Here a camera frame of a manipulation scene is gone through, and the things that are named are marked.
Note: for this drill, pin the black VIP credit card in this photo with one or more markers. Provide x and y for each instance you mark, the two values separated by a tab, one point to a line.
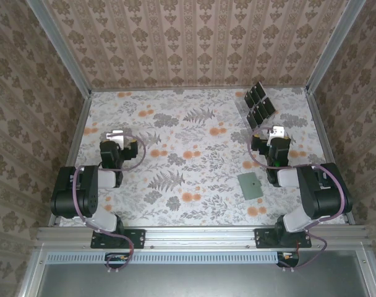
248	100
250	120
256	115
253	94
263	110
259	89
270	105

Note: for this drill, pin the clear acrylic card stand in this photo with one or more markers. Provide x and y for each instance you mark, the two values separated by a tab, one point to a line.
241	108

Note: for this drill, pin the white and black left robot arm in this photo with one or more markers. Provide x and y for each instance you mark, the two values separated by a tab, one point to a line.
89	201

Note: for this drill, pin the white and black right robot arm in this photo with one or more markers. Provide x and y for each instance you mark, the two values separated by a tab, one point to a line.
327	198

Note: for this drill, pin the floral patterned table cover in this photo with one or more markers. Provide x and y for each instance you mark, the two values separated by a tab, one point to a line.
188	130

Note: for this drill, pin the grey sheet metal panel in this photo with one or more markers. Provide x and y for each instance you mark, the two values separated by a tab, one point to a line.
206	281

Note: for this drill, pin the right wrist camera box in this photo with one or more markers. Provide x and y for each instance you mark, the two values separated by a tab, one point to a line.
277	131

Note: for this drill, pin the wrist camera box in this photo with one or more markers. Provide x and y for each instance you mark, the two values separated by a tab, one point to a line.
110	135
277	131

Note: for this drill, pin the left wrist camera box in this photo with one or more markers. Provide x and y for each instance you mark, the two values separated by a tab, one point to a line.
110	135

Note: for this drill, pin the aluminium table side rail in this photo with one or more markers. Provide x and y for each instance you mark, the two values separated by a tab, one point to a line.
77	139
324	139

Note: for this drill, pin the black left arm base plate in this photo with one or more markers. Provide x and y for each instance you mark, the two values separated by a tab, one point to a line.
135	238

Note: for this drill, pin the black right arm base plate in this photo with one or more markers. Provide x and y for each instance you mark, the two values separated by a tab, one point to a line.
262	238

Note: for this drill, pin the aluminium mounting rail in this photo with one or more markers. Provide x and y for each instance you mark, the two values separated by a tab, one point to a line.
200	238

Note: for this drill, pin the aluminium frame post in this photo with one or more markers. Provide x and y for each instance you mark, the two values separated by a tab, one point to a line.
333	46
60	46

